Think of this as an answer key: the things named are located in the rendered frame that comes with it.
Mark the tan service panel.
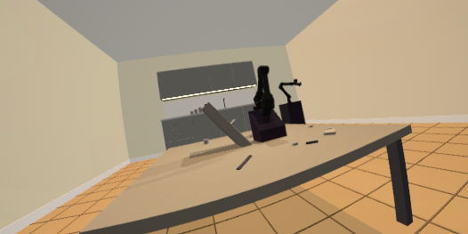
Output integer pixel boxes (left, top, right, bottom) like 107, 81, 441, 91
201, 102, 252, 147

